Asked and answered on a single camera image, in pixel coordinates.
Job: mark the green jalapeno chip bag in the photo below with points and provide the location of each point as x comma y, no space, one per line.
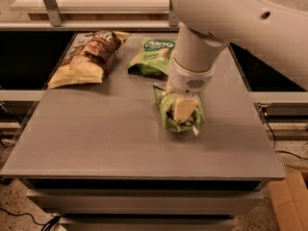
163,102

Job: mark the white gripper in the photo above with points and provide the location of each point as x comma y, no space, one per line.
187,78

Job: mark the green rice chip bag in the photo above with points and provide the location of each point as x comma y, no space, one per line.
153,57

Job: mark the metal frame rail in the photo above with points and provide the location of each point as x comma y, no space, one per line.
87,15

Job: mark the grey drawer cabinet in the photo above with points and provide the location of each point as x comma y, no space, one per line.
153,203

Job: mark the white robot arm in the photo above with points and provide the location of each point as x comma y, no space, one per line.
276,34

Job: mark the cardboard box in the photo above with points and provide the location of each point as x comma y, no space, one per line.
289,199

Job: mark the brown and yellow chip bag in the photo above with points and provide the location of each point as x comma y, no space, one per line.
90,60

